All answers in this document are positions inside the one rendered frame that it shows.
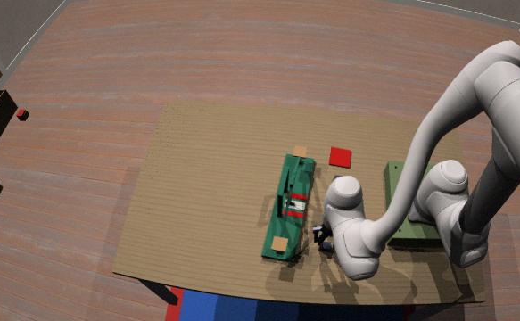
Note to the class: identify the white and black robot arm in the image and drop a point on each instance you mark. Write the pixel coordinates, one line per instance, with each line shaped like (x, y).
(489, 83)

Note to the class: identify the red flat square plate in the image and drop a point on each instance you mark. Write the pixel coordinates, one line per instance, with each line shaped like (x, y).
(340, 157)

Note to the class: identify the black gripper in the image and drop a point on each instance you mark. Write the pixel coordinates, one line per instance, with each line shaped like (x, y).
(320, 239)

